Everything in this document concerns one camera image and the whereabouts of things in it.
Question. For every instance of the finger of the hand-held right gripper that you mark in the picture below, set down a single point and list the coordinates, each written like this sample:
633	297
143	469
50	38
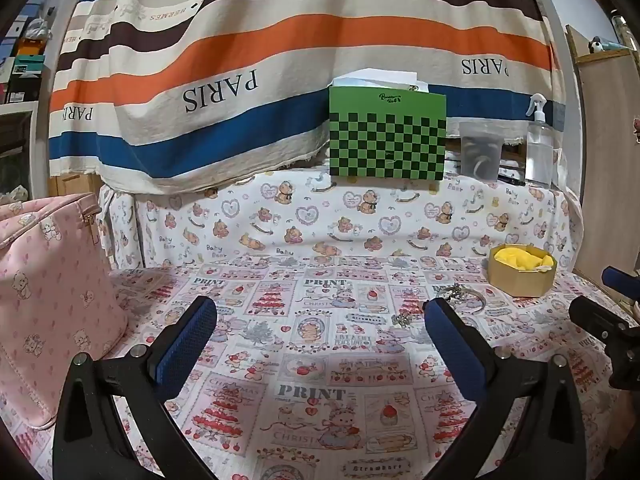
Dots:
592	315
617	280

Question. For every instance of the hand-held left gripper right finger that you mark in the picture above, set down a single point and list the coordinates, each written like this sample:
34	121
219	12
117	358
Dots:
452	345

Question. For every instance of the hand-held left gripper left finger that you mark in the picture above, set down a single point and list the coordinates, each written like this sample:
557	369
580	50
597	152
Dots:
182	350

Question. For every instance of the gold octagonal box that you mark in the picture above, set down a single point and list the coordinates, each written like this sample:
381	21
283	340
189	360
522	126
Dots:
520	282

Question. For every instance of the wooden cabinet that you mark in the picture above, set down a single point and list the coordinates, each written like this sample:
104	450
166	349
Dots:
610	160

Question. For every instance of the strawberry print cloth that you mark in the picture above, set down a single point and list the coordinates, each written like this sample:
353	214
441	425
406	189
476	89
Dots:
320	375

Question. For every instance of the pink bear print bag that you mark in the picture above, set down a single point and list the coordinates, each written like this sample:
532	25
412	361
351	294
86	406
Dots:
50	300

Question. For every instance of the clear spray bottle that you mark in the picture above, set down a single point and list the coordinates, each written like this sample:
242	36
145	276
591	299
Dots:
539	152

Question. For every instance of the teddy bear print cloth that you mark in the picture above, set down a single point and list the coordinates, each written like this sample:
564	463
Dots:
300	215

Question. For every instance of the clear plastic container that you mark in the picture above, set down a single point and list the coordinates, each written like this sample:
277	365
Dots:
480	152

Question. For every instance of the green checkered box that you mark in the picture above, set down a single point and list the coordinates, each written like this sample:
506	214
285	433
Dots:
387	135

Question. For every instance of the small plush toy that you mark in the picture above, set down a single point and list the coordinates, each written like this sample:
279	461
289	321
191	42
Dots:
596	46

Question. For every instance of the white papers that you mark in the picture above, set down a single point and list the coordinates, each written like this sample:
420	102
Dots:
375	79

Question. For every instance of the stack of shoe boxes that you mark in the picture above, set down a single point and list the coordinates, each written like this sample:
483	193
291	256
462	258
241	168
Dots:
22	60

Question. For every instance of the striped printed blanket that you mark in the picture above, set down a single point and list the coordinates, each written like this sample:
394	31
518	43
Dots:
300	35

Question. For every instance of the white frame post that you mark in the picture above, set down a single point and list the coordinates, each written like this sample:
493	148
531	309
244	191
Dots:
42	110

